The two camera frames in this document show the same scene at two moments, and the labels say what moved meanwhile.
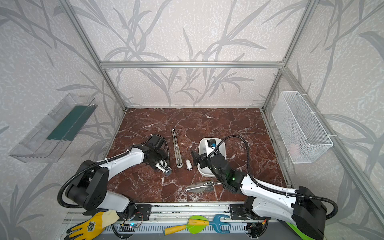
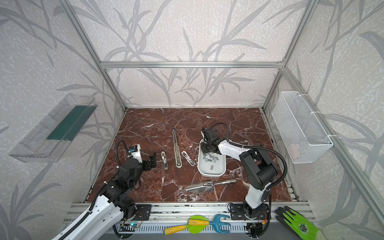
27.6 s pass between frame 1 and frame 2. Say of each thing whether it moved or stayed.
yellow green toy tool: stayed
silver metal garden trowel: stayed
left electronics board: stayed
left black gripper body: moved
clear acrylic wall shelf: stayed
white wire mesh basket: stayed
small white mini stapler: moved
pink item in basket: stayed
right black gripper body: moved
